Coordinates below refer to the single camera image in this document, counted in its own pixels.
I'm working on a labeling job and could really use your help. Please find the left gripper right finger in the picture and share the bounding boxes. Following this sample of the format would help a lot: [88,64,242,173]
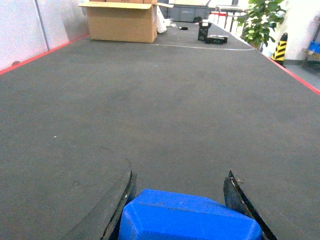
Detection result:
[223,169,277,240]

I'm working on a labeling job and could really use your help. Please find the large cardboard box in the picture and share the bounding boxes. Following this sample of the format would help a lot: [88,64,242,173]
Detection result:
[78,0,174,43]

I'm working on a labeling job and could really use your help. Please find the potted green plant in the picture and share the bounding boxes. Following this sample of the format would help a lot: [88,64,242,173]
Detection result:
[236,0,286,50]

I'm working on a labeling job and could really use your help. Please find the small black object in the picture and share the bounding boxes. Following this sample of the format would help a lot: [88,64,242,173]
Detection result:
[178,26,188,31]

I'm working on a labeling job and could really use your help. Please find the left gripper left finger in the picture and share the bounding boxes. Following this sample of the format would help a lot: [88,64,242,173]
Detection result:
[62,158,137,240]

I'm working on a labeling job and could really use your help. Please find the yellow black traffic cone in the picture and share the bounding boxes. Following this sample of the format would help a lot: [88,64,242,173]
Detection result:
[271,32,288,66]

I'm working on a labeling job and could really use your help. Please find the black flat device box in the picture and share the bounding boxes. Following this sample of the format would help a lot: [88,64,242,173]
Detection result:
[204,35,229,45]

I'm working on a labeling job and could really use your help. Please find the black upright device box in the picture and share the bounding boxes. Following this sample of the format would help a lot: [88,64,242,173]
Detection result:
[197,21,212,41]

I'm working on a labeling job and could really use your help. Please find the grey plastic crate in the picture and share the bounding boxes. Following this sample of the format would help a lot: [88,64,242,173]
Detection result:
[170,4,210,23]

